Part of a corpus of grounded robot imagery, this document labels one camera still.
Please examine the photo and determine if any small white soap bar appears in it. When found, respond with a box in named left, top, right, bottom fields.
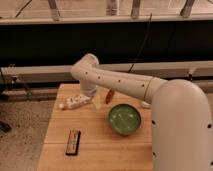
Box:
left=141, top=101, right=151, bottom=109

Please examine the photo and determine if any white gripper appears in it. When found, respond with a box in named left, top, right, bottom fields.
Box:
left=80, top=80, right=102, bottom=110

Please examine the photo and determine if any black hanging cable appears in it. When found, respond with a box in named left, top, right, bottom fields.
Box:
left=127, top=13, right=153, bottom=74

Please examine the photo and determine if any green ceramic bowl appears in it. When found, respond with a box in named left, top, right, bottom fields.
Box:
left=108, top=104, right=141, bottom=136

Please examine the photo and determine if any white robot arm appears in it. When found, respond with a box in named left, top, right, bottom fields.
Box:
left=70, top=53, right=213, bottom=171

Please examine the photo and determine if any brown sausage toy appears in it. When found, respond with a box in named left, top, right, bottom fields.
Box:
left=105, top=90, right=115, bottom=104

